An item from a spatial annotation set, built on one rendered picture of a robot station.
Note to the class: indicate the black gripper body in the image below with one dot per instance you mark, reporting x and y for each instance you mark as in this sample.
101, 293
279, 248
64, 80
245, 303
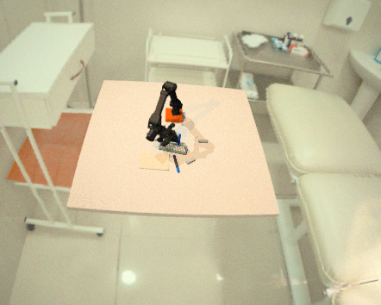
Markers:
166, 133

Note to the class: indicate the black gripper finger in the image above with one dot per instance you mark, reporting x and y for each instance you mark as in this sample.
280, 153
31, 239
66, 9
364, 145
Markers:
173, 139
174, 134

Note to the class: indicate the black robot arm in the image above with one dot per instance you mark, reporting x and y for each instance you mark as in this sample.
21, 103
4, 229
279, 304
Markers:
155, 118

